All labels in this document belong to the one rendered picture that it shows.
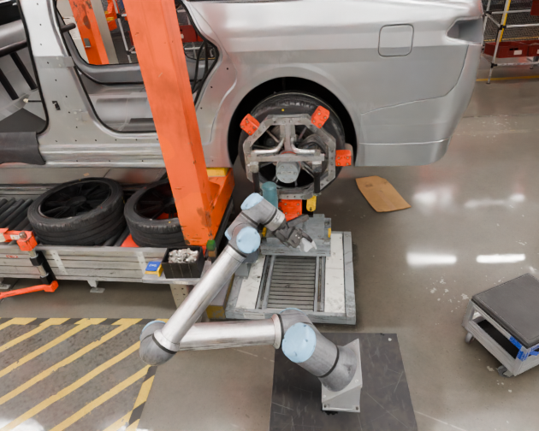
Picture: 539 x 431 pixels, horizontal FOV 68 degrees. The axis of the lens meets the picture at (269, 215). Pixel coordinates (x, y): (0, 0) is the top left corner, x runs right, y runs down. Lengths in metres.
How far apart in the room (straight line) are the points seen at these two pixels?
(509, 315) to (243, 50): 1.92
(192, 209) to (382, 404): 1.31
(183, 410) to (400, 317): 1.35
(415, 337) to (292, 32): 1.82
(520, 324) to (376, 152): 1.17
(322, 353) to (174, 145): 1.18
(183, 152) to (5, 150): 1.59
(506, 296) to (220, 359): 1.58
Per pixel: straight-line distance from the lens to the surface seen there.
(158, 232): 2.66
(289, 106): 2.36
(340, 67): 2.32
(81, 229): 2.99
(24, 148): 3.22
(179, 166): 2.09
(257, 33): 2.31
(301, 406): 1.91
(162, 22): 1.87
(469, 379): 2.47
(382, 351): 2.08
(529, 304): 2.44
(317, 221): 2.95
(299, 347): 1.65
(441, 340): 2.58
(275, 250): 2.84
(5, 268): 3.37
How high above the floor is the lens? 1.96
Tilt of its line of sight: 35 degrees down
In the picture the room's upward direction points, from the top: 6 degrees counter-clockwise
